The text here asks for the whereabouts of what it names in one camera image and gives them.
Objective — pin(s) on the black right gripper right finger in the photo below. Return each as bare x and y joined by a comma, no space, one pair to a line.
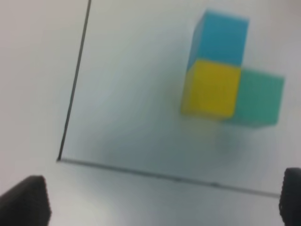
290,198

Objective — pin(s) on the yellow template block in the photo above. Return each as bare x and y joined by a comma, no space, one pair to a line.
210,89

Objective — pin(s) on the green template block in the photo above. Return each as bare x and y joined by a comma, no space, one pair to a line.
259,99

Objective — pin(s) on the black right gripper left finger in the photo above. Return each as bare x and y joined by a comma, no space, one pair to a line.
26,204

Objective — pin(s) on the blue template block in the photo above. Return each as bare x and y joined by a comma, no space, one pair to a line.
219,37

